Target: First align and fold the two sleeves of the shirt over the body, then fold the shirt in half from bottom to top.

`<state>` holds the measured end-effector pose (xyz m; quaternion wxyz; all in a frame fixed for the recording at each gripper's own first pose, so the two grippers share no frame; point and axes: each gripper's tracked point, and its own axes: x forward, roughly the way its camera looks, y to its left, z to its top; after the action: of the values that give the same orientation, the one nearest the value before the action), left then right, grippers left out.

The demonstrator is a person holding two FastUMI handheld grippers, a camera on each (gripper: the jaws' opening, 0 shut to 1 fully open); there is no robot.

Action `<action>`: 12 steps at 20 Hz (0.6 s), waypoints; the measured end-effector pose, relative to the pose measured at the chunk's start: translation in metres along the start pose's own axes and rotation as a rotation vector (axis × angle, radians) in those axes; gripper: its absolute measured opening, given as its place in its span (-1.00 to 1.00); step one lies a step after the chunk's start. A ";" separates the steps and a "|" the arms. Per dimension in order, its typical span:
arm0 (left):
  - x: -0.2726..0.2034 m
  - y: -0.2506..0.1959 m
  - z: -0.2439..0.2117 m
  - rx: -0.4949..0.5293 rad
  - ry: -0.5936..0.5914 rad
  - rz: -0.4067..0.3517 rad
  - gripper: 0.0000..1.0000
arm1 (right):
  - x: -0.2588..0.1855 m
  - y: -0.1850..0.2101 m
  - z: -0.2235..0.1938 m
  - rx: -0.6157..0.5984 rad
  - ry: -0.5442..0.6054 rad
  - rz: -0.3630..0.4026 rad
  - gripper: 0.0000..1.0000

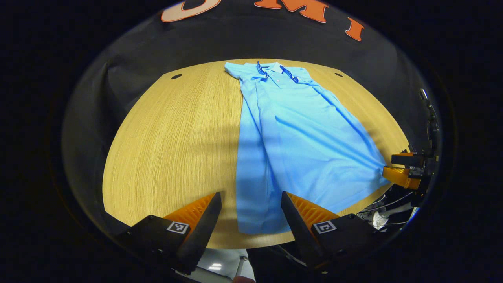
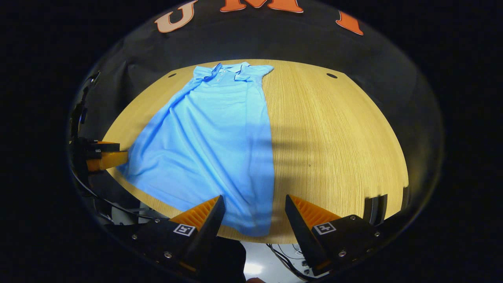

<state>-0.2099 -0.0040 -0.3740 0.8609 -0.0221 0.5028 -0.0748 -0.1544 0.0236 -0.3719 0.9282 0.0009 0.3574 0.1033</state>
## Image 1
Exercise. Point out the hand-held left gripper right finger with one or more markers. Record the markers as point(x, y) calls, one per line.
point(300, 232)

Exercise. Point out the black backdrop cloth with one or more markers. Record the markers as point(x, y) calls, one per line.
point(235, 39)

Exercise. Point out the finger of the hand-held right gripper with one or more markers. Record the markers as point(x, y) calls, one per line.
point(399, 177)
point(404, 159)

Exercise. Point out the light blue T-shirt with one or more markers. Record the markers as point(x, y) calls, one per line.
point(298, 149)

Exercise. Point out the small white object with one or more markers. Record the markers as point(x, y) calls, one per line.
point(380, 220)

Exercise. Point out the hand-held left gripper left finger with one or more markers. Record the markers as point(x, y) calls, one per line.
point(200, 236)

